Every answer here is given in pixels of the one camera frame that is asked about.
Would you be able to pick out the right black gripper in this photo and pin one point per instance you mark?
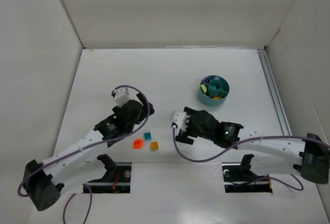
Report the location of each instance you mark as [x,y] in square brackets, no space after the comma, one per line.
[187,127]

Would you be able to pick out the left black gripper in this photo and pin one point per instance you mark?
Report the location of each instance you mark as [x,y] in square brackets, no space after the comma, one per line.
[144,102]

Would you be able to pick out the teal small square lego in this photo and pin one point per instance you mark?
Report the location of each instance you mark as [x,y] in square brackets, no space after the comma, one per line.
[147,136]

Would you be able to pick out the orange square lego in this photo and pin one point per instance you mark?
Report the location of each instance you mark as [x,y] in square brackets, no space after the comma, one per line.
[154,145]

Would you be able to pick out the lime green lego brick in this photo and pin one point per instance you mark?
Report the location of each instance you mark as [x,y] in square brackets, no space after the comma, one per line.
[203,89]

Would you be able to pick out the orange round lego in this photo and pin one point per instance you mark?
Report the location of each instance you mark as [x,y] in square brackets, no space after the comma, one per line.
[138,144]

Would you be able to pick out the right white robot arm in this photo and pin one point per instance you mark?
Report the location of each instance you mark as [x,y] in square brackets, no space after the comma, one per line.
[307,156]

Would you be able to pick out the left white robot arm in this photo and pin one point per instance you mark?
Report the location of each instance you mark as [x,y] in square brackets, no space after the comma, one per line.
[86,160]

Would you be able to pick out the teal round divided container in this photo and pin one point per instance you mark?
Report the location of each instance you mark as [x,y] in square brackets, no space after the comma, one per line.
[223,89]

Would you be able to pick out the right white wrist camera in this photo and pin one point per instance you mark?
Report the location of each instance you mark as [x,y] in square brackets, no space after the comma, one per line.
[181,121]

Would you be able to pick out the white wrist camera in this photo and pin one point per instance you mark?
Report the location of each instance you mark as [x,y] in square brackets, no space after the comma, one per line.
[181,121]
[120,96]

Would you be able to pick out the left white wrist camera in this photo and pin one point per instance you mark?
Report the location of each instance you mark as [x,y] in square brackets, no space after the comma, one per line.
[120,96]

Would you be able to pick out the aluminium rail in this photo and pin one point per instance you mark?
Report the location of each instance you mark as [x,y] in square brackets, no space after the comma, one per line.
[275,96]

